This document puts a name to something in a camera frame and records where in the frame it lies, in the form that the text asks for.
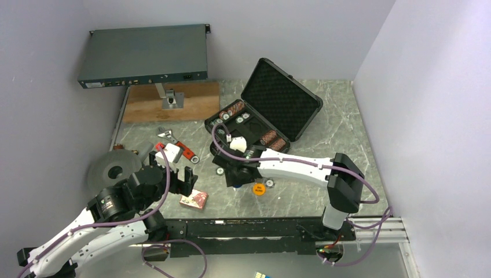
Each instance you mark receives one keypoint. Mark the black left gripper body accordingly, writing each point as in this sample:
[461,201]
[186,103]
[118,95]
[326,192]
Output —
[177,186]

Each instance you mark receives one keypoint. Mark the grey rack server unit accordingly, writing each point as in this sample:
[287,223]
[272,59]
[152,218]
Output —
[145,55]

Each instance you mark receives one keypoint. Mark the wooden board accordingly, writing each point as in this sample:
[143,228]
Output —
[144,104]

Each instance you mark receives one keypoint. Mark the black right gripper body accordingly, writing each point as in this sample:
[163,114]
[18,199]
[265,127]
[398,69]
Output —
[233,178]

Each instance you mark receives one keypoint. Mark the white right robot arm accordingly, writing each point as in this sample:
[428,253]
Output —
[339,176]

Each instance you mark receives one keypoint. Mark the metal stand bracket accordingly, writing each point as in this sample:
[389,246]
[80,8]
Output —
[170,98]

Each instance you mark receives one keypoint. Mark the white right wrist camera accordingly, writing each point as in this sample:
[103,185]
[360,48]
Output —
[237,143]

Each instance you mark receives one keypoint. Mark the orange chip stack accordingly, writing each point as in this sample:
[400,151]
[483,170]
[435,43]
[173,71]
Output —
[268,137]
[278,145]

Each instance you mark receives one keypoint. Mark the red playing card deck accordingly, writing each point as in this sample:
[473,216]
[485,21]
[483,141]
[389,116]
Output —
[196,200]

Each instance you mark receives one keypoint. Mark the blue poker chip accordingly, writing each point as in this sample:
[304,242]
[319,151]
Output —
[269,183]

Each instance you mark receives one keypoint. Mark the red handled adjustable wrench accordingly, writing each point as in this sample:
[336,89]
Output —
[186,152]

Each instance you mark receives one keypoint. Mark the black poker case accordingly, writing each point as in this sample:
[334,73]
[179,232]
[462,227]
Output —
[273,100]

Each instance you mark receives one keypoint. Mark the green poker chip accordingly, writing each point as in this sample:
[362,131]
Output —
[219,171]

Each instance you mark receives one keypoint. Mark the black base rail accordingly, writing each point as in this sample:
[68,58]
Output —
[215,236]

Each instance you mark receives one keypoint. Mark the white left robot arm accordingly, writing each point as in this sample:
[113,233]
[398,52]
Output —
[120,215]

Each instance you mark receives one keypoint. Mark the grey cylinder part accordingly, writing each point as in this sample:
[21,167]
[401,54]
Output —
[144,150]

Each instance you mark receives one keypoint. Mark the grey filament spool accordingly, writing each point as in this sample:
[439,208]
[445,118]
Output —
[111,168]

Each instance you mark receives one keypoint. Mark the mixed red chip stack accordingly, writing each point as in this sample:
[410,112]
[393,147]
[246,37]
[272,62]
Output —
[228,112]

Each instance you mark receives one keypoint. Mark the orange big blind button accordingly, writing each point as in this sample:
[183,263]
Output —
[259,189]

